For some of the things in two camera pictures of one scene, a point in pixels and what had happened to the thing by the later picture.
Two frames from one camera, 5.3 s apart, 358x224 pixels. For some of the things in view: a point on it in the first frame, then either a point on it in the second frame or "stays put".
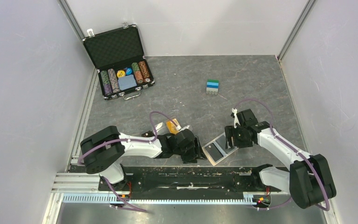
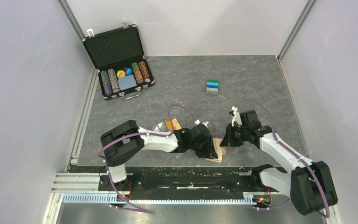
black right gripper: [230, 131] stays put
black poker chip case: [117, 55] stays put
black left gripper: [196, 152] to [209, 151]
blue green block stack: [212, 87] stays put
